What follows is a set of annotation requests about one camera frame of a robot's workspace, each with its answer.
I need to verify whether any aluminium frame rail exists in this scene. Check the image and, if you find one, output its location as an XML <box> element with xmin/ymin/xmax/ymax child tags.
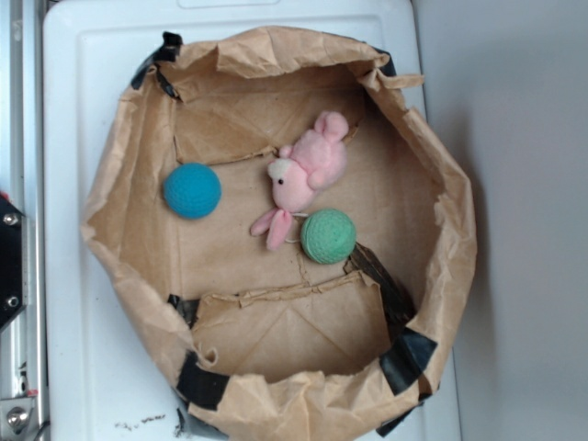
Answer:
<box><xmin>1</xmin><ymin>1</ymin><xmax>51</xmax><ymax>440</ymax></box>

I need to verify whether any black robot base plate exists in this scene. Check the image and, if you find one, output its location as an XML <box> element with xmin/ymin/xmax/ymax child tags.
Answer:
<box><xmin>0</xmin><ymin>192</ymin><xmax>26</xmax><ymax>332</ymax></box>

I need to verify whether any pink plush bunny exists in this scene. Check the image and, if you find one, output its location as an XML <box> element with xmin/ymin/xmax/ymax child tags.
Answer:
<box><xmin>250</xmin><ymin>111</ymin><xmax>349</xmax><ymax>251</ymax></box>

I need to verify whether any green foam ball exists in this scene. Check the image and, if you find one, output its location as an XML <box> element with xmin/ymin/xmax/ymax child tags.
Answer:
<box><xmin>300</xmin><ymin>209</ymin><xmax>356</xmax><ymax>265</ymax></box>

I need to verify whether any brown paper bag bin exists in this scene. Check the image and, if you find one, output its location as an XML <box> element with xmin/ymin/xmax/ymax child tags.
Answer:
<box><xmin>82</xmin><ymin>27</ymin><xmax>477</xmax><ymax>440</ymax></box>

